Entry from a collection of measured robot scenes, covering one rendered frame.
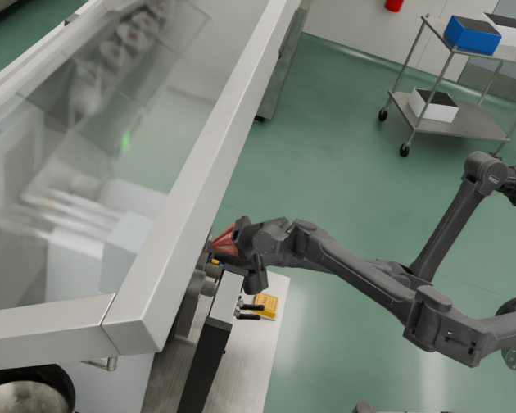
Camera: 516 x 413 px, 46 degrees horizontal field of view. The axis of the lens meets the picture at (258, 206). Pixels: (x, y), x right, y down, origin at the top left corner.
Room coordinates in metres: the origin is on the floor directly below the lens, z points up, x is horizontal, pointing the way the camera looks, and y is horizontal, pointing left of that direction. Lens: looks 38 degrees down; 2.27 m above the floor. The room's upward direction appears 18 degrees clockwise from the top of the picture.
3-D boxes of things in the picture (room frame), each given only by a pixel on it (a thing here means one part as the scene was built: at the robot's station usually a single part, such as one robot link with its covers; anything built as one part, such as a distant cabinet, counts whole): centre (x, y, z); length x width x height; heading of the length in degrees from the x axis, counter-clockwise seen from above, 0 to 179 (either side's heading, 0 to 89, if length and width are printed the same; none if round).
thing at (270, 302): (1.30, -0.12, 0.91); 0.07 x 0.07 x 0.02; 1
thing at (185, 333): (1.10, 0.07, 1.05); 0.06 x 0.05 x 0.31; 91
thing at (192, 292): (0.88, 0.09, 1.33); 0.06 x 0.06 x 0.06; 1
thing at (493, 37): (4.46, -1.21, 0.51); 0.91 x 0.58 x 1.02; 113
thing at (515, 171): (1.53, -0.65, 1.45); 0.09 x 0.08 x 0.12; 20
